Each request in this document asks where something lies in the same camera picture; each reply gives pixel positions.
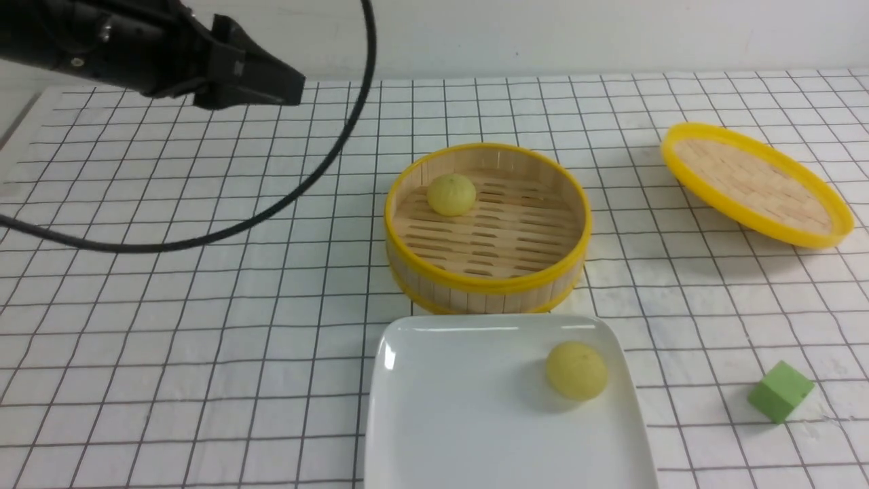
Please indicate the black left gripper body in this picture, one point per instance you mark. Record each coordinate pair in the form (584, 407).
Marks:
(160, 49)

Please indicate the yellow steamed bun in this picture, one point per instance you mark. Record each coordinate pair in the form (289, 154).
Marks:
(576, 371)
(451, 195)

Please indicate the green foam cube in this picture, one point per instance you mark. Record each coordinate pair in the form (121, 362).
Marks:
(780, 392)

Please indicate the white grid tablecloth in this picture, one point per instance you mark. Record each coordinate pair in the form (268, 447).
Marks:
(247, 364)

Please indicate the yellow rimmed bamboo steamer lid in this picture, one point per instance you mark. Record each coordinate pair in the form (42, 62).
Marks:
(757, 186)

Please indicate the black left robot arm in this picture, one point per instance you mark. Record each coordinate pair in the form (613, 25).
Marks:
(36, 34)

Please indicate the white square plate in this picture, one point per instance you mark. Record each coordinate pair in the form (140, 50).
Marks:
(462, 401)

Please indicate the yellow rimmed bamboo steamer basket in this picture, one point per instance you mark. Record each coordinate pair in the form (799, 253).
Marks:
(520, 249)

